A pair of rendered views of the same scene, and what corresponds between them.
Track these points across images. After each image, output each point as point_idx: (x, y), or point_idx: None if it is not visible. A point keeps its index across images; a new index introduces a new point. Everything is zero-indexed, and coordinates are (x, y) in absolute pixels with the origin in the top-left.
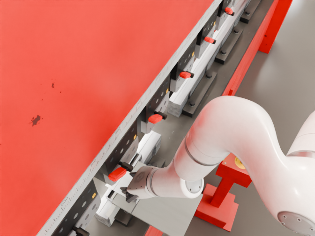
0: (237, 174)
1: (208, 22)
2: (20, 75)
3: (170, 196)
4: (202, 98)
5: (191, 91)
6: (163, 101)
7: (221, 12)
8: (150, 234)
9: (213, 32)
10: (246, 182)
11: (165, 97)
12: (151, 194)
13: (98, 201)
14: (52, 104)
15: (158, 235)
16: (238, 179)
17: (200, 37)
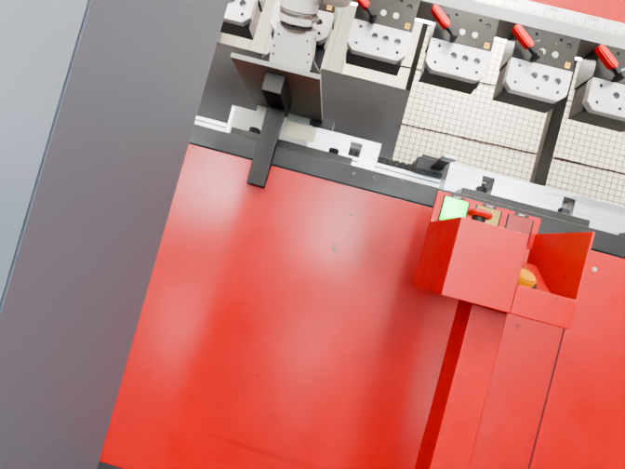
0: (441, 236)
1: (539, 34)
2: None
3: None
4: (511, 203)
5: (497, 187)
6: (393, 30)
7: (595, 68)
8: (225, 219)
9: (564, 81)
10: (445, 260)
11: (399, 30)
12: (279, 22)
13: (249, 7)
14: None
15: (223, 400)
16: (437, 259)
17: (514, 43)
